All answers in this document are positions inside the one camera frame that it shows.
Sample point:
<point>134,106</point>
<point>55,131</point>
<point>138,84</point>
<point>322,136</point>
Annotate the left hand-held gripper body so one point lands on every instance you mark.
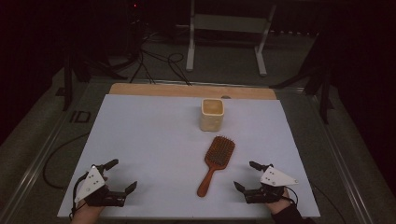
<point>90,183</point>

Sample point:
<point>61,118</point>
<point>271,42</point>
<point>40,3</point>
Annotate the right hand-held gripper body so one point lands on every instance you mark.
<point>275,179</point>

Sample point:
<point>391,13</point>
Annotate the wooden paddle hairbrush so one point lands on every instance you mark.
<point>218,154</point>

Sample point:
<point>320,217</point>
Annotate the cream square cup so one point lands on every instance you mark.
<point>211,119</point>

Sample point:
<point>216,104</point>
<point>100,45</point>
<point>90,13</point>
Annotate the person's left hand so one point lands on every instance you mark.
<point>87,210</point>

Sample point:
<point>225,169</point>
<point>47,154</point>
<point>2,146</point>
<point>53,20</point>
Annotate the person's right hand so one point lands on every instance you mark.
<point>278,206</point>

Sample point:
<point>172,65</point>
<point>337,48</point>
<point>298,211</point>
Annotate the white table cover sheet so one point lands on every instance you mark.
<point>155,140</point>

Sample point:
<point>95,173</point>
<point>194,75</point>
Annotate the black tripod stand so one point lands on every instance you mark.
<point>74,71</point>
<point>320,81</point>

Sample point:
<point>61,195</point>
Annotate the white metal stand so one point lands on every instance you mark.
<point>229,23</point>

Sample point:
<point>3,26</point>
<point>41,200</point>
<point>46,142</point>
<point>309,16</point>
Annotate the aluminium floor rail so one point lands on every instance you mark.
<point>34,168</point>
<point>218,83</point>
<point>342,168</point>

